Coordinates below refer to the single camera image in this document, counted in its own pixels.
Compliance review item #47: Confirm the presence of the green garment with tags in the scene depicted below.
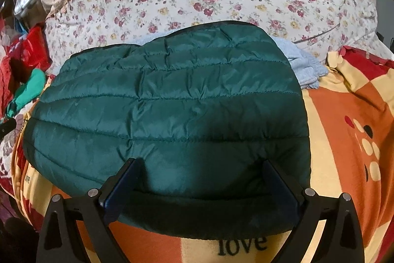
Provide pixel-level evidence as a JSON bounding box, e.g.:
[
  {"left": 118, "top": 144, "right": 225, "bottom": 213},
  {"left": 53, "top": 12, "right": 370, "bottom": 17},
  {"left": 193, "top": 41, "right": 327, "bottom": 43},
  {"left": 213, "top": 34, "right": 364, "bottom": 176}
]
[{"left": 6, "top": 69, "right": 45, "bottom": 117}]

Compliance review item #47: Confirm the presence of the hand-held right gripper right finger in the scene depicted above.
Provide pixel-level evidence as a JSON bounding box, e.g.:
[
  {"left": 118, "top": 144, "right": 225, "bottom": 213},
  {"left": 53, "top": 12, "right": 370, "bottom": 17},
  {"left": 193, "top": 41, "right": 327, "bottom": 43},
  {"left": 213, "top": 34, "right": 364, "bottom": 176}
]
[{"left": 265, "top": 160, "right": 365, "bottom": 263}]

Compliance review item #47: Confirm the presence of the orange red printed blanket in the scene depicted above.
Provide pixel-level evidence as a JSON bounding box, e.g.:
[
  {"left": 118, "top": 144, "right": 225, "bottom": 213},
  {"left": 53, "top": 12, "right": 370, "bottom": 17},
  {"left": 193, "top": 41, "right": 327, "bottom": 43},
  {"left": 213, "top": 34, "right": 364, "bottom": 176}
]
[{"left": 12, "top": 46, "right": 394, "bottom": 263}]

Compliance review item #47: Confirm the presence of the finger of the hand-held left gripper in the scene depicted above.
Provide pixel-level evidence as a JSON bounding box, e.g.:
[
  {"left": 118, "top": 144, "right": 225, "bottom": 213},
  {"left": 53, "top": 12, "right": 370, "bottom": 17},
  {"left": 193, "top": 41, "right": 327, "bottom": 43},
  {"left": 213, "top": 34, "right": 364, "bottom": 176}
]
[{"left": 0, "top": 120, "right": 16, "bottom": 139}]

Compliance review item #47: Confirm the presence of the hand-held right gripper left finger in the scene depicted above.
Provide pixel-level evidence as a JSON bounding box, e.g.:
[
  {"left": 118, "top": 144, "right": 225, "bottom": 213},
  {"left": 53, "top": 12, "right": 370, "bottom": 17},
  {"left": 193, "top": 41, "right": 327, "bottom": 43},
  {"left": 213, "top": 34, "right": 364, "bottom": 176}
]
[{"left": 36, "top": 159, "right": 142, "bottom": 263}]

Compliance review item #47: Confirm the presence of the light blue cloth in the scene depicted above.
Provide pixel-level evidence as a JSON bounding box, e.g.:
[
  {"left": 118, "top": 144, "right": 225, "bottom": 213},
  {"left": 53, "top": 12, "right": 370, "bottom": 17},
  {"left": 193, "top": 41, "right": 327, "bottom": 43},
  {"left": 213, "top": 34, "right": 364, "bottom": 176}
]
[{"left": 138, "top": 30, "right": 328, "bottom": 90}]

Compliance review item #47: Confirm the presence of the red bag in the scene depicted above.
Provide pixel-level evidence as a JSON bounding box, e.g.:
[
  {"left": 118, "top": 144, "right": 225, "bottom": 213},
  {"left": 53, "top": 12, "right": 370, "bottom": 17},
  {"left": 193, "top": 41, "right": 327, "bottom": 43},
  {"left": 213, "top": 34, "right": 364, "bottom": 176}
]
[{"left": 9, "top": 24, "right": 50, "bottom": 76}]

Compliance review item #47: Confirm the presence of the clear plastic bag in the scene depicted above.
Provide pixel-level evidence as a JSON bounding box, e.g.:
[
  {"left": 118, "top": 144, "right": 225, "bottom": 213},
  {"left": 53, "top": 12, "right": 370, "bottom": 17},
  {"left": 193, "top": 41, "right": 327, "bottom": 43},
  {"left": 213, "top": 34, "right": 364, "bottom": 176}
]
[{"left": 14, "top": 0, "right": 42, "bottom": 21}]

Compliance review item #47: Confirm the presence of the green puffer jacket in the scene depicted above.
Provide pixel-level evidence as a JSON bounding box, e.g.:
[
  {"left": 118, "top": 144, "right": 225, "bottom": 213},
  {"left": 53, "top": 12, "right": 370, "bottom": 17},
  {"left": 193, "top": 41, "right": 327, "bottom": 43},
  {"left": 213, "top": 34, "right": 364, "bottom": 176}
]
[{"left": 23, "top": 21, "right": 311, "bottom": 240}]

